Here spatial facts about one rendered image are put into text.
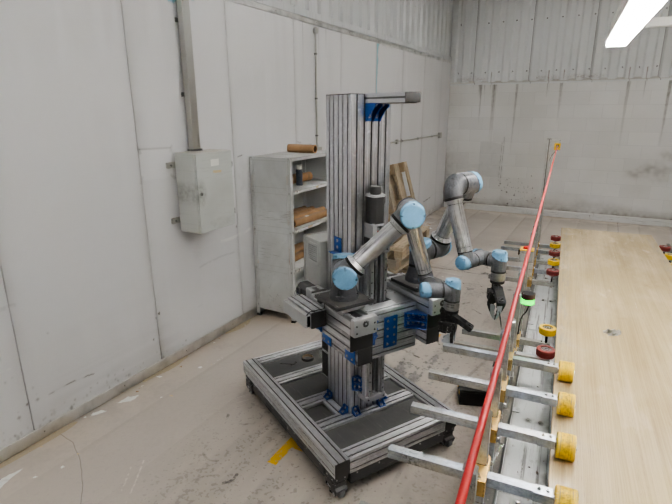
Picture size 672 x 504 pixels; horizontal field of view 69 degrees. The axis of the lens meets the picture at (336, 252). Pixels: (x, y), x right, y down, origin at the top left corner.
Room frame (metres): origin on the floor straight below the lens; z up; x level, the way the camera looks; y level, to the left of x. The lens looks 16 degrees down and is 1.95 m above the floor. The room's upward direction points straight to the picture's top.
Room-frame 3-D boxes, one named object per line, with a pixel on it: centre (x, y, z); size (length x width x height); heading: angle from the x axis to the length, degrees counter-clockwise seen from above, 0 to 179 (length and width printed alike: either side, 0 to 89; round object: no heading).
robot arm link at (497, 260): (2.35, -0.82, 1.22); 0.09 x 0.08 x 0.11; 38
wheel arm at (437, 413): (1.40, -0.49, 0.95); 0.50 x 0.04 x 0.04; 66
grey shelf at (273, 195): (4.78, 0.38, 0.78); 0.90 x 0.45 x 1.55; 152
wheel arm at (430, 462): (1.17, -0.39, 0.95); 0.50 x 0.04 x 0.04; 66
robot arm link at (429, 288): (2.21, -0.46, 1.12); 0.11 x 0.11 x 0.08; 0
